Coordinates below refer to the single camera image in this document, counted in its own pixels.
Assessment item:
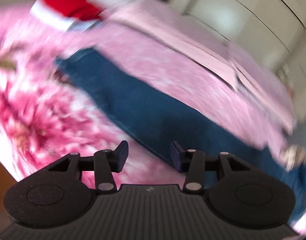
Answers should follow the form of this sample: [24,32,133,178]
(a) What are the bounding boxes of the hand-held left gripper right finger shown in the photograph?
[170,141,253,194]

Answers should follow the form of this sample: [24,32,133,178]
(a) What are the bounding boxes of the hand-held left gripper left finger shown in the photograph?
[46,140,129,194]

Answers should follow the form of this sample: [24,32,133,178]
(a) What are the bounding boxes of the dark blue jeans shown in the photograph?
[54,47,306,228]

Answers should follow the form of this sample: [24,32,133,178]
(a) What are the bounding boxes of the pink floral bedsheet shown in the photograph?
[0,5,306,234]

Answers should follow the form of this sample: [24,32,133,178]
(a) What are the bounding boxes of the pink quilt with striped lining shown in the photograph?
[103,0,297,145]

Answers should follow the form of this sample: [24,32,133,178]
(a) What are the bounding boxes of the red cloth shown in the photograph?
[35,0,103,22]

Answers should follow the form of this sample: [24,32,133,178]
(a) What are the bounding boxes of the white wardrobe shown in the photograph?
[168,0,306,75]

